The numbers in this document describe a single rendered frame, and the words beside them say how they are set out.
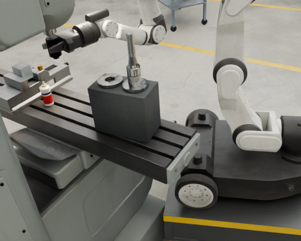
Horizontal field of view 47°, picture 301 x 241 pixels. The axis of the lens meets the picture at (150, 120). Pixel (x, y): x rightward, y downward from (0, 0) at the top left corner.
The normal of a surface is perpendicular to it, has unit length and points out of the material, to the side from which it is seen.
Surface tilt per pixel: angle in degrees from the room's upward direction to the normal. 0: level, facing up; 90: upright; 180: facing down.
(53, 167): 0
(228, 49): 90
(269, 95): 0
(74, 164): 90
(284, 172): 0
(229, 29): 115
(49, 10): 90
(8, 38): 90
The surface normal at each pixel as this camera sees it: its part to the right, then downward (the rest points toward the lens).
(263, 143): -0.18, 0.59
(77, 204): 0.84, 0.27
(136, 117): -0.41, 0.55
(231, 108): -0.14, 0.87
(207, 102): -0.07, -0.81
